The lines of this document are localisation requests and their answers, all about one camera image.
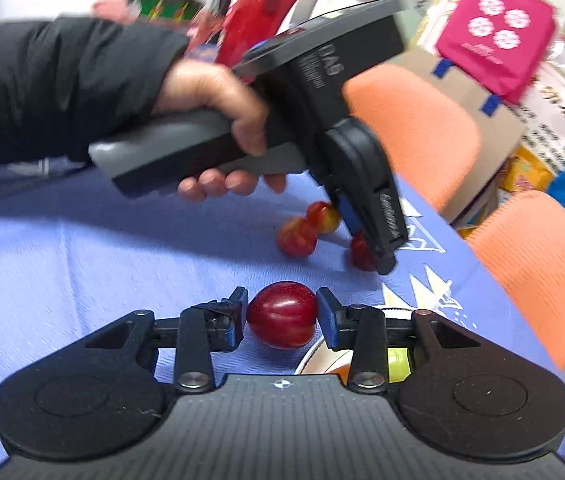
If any magenta tote bag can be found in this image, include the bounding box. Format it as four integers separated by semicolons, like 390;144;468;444
435;0;559;107

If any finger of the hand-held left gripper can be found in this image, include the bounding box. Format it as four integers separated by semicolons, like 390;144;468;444
331;191;364;242
318;117;410;276

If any person's left hand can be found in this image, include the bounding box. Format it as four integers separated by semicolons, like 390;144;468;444
155;56;289;204

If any white round plate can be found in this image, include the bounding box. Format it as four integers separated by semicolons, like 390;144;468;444
293;304;415;377

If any red thermos jug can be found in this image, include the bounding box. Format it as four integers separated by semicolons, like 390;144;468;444
215;0;320;83

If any pink glass bowl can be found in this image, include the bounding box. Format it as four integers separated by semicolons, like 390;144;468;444
91;0;213;28

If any person's left forearm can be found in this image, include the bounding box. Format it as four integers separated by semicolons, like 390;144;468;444
0;15;190;168

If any green patterned box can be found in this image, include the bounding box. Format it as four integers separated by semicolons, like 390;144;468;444
125;0;207;22

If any yellow packet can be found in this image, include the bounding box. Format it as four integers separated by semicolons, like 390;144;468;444
498;146;554;193

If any blue printed tablecloth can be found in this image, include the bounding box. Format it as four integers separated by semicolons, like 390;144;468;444
0;157;565;473

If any orange chair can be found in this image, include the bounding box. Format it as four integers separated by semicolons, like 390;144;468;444
341;64;484;213
465;190;565;373

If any green fruit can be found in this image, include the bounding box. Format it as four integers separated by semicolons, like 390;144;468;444
387;347;413;383

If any small red plum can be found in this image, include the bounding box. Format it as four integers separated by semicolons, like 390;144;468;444
349;231;380;272

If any dark red plum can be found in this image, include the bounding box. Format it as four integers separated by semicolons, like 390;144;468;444
246;281;319;351

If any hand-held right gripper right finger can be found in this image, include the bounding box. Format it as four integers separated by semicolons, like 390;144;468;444
316;287;483;395

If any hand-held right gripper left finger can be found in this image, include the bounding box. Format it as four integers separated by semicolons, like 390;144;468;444
85;286;250;395

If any red yellow plum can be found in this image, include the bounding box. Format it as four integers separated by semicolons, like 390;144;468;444
276;217;319;260
305;201;342;236

